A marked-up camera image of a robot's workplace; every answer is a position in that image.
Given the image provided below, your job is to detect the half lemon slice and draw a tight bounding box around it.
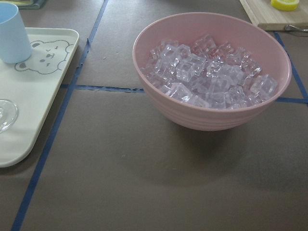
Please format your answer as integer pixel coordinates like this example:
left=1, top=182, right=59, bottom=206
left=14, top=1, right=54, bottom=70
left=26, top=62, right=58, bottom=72
left=270, top=0, right=299, bottom=11

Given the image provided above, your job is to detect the cream bear tray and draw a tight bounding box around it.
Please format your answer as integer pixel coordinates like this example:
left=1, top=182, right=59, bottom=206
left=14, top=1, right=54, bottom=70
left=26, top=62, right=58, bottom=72
left=0, top=27, right=79, bottom=167

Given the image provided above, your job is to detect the wooden cutting board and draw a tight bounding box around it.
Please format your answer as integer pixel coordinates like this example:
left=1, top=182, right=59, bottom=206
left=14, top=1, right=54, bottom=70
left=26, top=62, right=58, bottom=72
left=240, top=0, right=308, bottom=31

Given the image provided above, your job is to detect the pink bowl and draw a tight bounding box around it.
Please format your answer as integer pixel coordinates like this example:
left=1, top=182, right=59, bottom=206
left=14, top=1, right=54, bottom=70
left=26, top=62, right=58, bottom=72
left=132, top=12, right=292, bottom=131

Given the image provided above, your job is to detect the clear ice cubes pile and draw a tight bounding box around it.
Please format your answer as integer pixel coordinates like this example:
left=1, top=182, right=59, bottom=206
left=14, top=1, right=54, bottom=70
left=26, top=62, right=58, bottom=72
left=141, top=35, right=278, bottom=109

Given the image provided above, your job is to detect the clear wine glass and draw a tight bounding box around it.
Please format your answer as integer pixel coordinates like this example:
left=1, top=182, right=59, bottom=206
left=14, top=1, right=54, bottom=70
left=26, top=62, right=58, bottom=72
left=0, top=100, right=19, bottom=133

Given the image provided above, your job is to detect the light blue cup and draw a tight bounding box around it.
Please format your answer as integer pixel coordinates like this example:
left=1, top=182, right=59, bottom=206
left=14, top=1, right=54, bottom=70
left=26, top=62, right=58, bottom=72
left=0, top=2, right=32, bottom=64

